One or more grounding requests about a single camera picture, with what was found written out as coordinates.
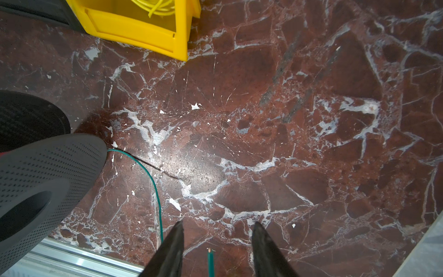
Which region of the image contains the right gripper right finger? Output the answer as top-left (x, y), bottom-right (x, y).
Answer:
top-left (251, 222), bottom-right (299, 277)

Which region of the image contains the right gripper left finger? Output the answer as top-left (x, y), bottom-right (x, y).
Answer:
top-left (139, 221), bottom-right (184, 277)

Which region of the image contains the green cable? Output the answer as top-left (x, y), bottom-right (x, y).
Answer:
top-left (106, 148), bottom-right (215, 277)

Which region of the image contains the grey perforated spool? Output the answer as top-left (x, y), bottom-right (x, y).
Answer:
top-left (1, 90), bottom-right (107, 272)

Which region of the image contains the yellow storage bin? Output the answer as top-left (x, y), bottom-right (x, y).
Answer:
top-left (68, 1), bottom-right (201, 61)

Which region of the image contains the black storage bin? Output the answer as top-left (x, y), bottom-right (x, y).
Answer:
top-left (1, 0), bottom-right (86, 33)

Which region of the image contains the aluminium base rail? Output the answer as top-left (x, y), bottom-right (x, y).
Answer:
top-left (2, 238), bottom-right (144, 277)

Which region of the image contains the yellow cable in yellow bin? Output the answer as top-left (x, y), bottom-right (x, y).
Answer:
top-left (130, 0), bottom-right (177, 18)

